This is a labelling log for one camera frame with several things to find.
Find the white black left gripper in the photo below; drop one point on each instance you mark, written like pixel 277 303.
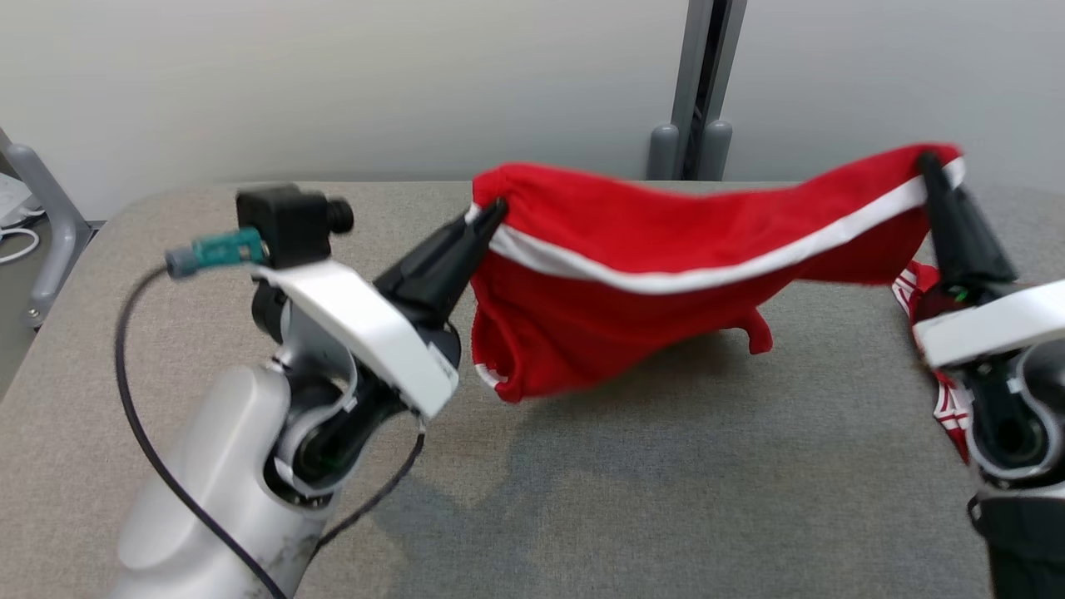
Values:
pixel 366 324

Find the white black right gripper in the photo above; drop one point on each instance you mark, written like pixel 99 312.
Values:
pixel 998 324

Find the red white lettered jersey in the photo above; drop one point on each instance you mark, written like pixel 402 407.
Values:
pixel 915 287

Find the red shorts with white stripe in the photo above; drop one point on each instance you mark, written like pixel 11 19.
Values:
pixel 624 316

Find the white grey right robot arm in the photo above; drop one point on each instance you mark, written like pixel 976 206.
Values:
pixel 1023 541

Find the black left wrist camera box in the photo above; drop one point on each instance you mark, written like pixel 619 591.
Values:
pixel 287 220

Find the grey metal rail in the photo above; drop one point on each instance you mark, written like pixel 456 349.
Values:
pixel 692 83

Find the grey metal frame leg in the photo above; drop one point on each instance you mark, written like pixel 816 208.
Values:
pixel 58 225

